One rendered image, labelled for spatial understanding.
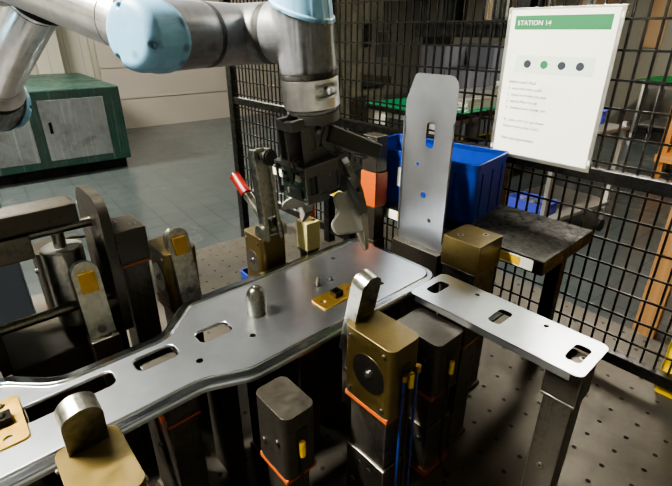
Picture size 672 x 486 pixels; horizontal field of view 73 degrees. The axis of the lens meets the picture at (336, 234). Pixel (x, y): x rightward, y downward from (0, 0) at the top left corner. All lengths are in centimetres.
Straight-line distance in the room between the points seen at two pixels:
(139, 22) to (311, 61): 19
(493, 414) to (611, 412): 24
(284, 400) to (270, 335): 12
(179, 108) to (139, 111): 64
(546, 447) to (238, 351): 49
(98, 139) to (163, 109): 269
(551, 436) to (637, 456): 29
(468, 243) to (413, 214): 16
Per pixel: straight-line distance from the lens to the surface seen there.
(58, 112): 545
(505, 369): 116
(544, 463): 85
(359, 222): 64
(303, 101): 60
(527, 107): 110
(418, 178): 93
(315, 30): 59
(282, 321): 72
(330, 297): 77
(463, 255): 87
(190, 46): 55
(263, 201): 85
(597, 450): 105
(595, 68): 105
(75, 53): 780
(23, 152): 548
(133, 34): 54
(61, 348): 83
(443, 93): 87
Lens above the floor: 141
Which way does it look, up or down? 24 degrees down
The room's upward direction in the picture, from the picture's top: straight up
